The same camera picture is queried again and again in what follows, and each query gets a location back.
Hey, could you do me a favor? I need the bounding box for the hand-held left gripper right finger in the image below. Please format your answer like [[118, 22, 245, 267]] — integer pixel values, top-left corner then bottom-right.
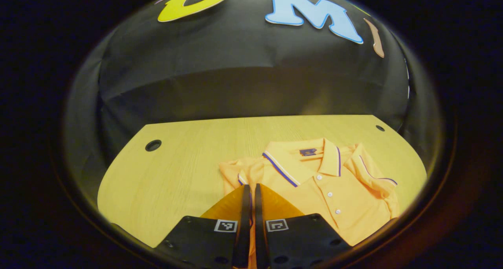
[[255, 183, 353, 269]]

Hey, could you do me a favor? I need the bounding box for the black backdrop cloth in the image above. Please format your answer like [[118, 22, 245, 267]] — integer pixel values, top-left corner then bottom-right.
[[63, 0, 442, 191]]

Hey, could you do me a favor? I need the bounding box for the orange T-shirt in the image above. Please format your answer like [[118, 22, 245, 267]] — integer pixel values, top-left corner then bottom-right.
[[219, 138, 400, 269]]

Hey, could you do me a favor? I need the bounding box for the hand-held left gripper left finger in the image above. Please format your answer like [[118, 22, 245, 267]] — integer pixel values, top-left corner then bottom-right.
[[153, 184, 252, 269]]

